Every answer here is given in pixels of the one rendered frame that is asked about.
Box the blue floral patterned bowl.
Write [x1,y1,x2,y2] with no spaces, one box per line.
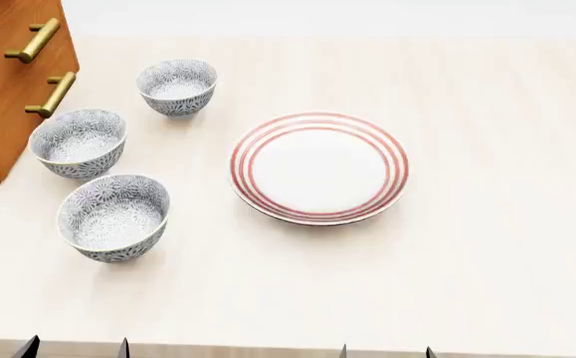
[57,173,172,264]
[135,58,219,120]
[28,107,128,182]

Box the white plate with red rings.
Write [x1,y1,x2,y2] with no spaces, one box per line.
[229,110,411,227]

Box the brass drawer handle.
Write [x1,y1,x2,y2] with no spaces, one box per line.
[4,17,62,64]
[24,71,78,119]

